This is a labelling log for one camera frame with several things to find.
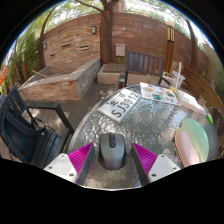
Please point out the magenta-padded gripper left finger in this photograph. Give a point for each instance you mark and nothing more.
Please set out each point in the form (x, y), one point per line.
(81, 158)

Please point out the grey and black computer mouse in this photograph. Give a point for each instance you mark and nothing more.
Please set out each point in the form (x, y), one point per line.
(113, 151)

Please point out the black bag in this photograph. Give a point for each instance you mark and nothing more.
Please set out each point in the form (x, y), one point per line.
(18, 136)

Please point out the white license plate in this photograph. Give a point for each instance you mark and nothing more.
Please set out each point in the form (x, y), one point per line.
(119, 105)

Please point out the thick tree trunk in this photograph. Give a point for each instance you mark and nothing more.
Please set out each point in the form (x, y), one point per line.
(106, 36)

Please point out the colourful printed sheet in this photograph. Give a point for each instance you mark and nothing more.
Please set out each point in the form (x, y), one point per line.
(158, 93)

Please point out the black slatted armchair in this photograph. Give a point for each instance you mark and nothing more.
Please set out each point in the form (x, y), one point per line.
(50, 143)

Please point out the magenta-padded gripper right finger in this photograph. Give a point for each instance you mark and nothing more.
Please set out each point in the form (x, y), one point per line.
(144, 159)

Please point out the open white book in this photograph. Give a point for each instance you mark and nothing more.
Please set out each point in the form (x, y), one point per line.
(190, 101)

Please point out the beige wall mailbox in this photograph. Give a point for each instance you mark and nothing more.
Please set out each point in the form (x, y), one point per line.
(120, 50)

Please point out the dark wicker chair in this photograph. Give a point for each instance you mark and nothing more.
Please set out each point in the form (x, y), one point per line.
(219, 123)

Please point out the slim leaning tree trunk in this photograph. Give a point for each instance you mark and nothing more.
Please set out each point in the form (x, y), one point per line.
(193, 46)

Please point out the dark wooden slatted chair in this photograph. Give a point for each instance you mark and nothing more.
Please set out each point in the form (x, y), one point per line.
(143, 63)

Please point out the thin curved tree trunk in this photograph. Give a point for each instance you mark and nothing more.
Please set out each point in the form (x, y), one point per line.
(41, 46)

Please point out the green marker pen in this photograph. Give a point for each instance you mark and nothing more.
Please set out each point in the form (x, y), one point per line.
(209, 118)

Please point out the stone raised garden bed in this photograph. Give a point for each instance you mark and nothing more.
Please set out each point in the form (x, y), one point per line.
(56, 86)

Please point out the wooden garden lamp post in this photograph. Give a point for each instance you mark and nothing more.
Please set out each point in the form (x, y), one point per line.
(170, 46)

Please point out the curved wooden bench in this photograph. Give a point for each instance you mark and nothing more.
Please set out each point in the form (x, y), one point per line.
(200, 83)

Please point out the black wall lamp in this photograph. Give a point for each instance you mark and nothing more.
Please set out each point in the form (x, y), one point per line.
(94, 30)
(44, 45)

